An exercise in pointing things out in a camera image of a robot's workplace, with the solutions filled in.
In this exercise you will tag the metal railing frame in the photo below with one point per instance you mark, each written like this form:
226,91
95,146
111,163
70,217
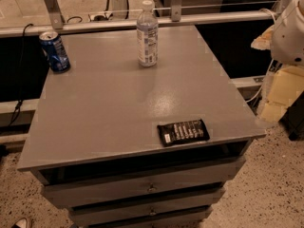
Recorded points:
31,17

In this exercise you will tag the black snack bar packet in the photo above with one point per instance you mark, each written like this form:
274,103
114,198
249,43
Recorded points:
183,132

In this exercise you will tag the top grey drawer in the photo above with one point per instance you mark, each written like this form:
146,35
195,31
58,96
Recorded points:
131,185

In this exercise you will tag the bottom grey drawer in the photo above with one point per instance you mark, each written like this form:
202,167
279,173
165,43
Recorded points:
172,217

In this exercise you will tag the middle grey drawer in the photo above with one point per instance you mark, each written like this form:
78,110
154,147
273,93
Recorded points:
146,206

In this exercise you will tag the blue soda can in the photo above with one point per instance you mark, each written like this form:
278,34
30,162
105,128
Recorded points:
53,47

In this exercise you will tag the grey drawer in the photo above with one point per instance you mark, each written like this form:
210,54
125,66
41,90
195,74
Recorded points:
172,217
146,206
131,185

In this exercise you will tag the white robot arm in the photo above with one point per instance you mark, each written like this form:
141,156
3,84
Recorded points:
287,43

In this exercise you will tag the shoe tip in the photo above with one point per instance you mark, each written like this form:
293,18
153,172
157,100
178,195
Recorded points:
22,223

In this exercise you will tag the grey drawer cabinet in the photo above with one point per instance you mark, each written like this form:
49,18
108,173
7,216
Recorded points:
100,118

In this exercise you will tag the clear blue plastic water bottle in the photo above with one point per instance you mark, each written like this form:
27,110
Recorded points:
147,35

